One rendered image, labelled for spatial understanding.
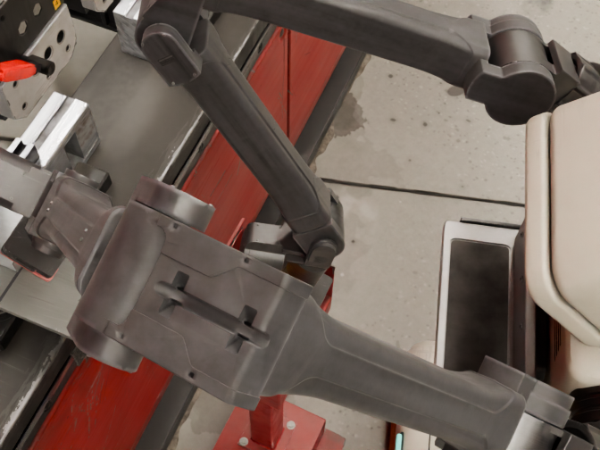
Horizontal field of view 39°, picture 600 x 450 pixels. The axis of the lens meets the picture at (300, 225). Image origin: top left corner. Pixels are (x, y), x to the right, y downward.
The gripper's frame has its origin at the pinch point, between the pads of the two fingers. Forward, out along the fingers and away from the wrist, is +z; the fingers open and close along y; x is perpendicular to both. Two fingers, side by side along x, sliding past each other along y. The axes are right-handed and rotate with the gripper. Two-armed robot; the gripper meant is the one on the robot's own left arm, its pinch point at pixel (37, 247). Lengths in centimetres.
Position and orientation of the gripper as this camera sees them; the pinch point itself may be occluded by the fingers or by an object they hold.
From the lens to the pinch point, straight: 112.6
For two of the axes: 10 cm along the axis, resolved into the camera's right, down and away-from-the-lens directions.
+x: 8.1, 5.4, 2.3
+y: -4.0, 7.9, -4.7
